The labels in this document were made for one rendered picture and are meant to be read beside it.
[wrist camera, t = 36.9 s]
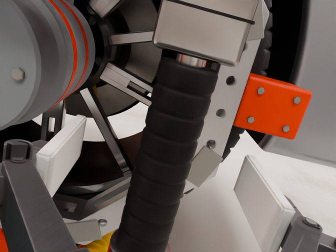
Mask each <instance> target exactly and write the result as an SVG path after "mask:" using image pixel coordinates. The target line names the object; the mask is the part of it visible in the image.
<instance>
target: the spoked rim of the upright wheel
mask: <svg viewBox="0 0 336 252"><path fill-rule="evenodd" d="M124 1H125V0H74V3H73V5H74V6H75V7H76V8H77V9H78V10H79V11H80V12H81V13H82V15H83V16H84V17H85V19H86V21H87V22H88V24H89V26H90V29H91V31H92V34H93V38H94V43H95V59H94V64H93V68H92V70H91V73H90V75H89V77H88V78H87V80H86V81H85V82H84V84H83V85H82V86H81V87H80V88H79V89H77V90H76V91H74V92H73V93H72V94H70V95H76V94H80V95H81V96H82V98H83V100H84V102H85V104H86V106H87V108H88V110H89V112H90V113H91V115H92V117H93V119H94V121H95V123H96V125H97V127H98V129H99V130H100V132H101V134H102V136H103V138H104V140H105V141H85V140H83V142H82V147H81V153H80V156H79V158H78V159H77V161H76V162H75V164H74V165H73V167H72V168H71V170H70V171H69V173H68V174H67V176H66V177H65V179H64V180H63V182H62V183H61V185H60V186H59V188H58V189H57V191H56V192H55V193H56V194H61V195H83V194H92V193H98V192H103V191H106V190H108V189H110V188H111V187H113V186H115V185H117V184H119V183H120V182H122V181H124V180H126V179H128V178H129V177H131V176H132V173H133V169H134V167H135V160H136V156H137V152H138V149H139V148H140V147H141V145H140V140H141V136H142V132H143V131H141V132H138V133H136V134H133V135H131V136H128V137H124V138H120V139H118V137H117V135H116V133H115V131H114V129H113V127H112V125H111V123H110V121H109V119H108V117H107V116H106V114H105V112H104V110H103V108H102V106H101V104H100V102H99V100H98V98H97V96H96V94H95V92H94V90H93V88H92V87H93V86H95V85H96V84H97V83H99V82H100V81H101V80H102V81H104V82H105V83H107V84H109V85H111V86H112V87H114V88H116V89H118V90H120V91H121V92H123V93H125V94H127V95H128V96H130V97H132V98H134V99H135V100H137V101H139V102H141V103H143V104H144V105H146V106H148V107H149V106H150V105H151V103H152V102H151V97H149V96H148V95H146V94H144V93H142V92H141V91H139V90H137V89H135V88H134V87H132V86H130V85H128V84H129V82H131V83H133V84H135V85H137V86H138V87H140V88H142V89H144V90H145V91H147V92H149V93H152V91H153V87H154V85H153V84H152V83H150V82H148V81H147V80H145V79H143V78H141V77H140V76H138V75H136V74H134V73H133V72H131V71H129V70H128V69H126V68H124V67H122V66H121V65H119V64H117V63H115V62H114V60H115V57H116V50H117V46H119V45H129V44H139V43H149V42H153V40H152V37H153V33H154V30H144V31H134V32H124V33H115V32H114V29H113V27H112V24H111V22H110V20H109V19H108V16H109V15H110V14H111V13H113V12H114V11H115V10H116V9H117V8H118V7H119V6H120V5H121V4H122V3H123V2H124ZM91 16H93V18H94V19H95V21H96V23H95V24H94V25H91V24H90V23H89V18H90V17H91ZM97 57H98V58H101V59H102V62H101V65H97V64H96V62H95V60H96V58H97ZM67 103H68V97H66V98H65V99H63V100H62V101H60V102H58V103H57V104H56V105H54V106H53V107H51V108H50V109H49V110H47V111H45V112H43V113H42V120H41V125H39V124H38V123H36V122H35V121H33V120H29V121H27V122H24V123H20V124H16V125H11V126H9V127H7V128H5V129H3V130H0V163H2V161H3V151H4V143H5V142H6V141H8V140H14V139H19V140H26V141H29V142H35V141H38V140H43V141H47V142H49V141H50V140H51V139H52V138H53V137H54V136H55V135H56V134H57V133H58V132H60V131H61V130H62V129H63V128H64V126H65V118H66V110H67ZM53 118H55V122H54V130H53V131H51V129H52V120H53Z"/></svg>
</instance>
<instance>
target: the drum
mask: <svg viewBox="0 0 336 252"><path fill-rule="evenodd" d="M95 54H96V48H95V40H94V36H93V33H92V30H91V28H90V26H89V24H88V22H87V20H86V19H85V17H84V16H83V14H82V13H81V12H80V11H79V10H78V9H77V8H76V7H75V6H74V5H73V4H72V3H71V2H69V1H67V0H0V131H1V130H4V129H6V128H7V127H9V126H13V125H17V124H22V123H25V122H28V121H30V120H32V119H34V118H36V117H38V116H39V115H41V114H42V113H44V112H46V111H47V110H49V109H50V108H52V107H53V106H54V105H56V104H57V103H58V102H60V101H62V100H64V99H65V98H66V97H68V96H69V95H70V94H72V93H73V92H75V91H76V90H77V89H79V88H80V87H81V86H82V85H83V84H84V83H85V81H86V80H87V79H88V77H89V75H90V74H91V71H92V69H93V66H94V62H95Z"/></svg>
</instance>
